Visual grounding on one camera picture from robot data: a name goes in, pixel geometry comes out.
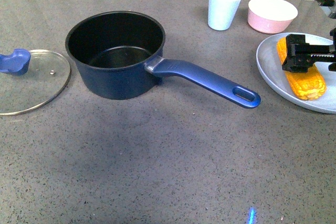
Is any pink bowl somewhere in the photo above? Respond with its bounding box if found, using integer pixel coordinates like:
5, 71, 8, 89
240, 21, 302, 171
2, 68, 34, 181
247, 0, 298, 34

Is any yellow corn cob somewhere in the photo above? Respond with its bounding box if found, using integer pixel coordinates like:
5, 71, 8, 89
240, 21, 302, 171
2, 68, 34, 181
276, 37, 327, 101

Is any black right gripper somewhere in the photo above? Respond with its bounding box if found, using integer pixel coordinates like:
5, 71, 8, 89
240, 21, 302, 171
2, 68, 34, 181
282, 28, 336, 73

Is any glass lid with blue knob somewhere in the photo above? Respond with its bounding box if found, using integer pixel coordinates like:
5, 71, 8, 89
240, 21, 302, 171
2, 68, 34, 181
1, 49, 71, 116

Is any dark blue saucepan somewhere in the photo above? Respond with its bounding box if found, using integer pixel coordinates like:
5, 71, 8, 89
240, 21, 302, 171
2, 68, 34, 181
65, 11, 261, 109

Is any light blue cup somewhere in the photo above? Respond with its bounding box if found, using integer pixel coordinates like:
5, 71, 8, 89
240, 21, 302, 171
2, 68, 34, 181
208, 0, 241, 31

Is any light blue plate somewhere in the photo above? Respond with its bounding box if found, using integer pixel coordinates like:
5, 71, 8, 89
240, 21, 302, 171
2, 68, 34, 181
256, 33, 335, 114

